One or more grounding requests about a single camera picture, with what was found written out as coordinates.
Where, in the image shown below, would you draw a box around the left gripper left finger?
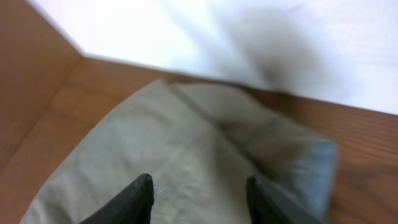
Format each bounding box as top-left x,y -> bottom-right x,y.
80,174 -> 154,224

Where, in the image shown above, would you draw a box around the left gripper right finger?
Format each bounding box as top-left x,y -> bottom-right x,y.
246,174 -> 325,224

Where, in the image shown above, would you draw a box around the khaki shorts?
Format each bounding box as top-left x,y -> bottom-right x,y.
22,81 -> 338,223

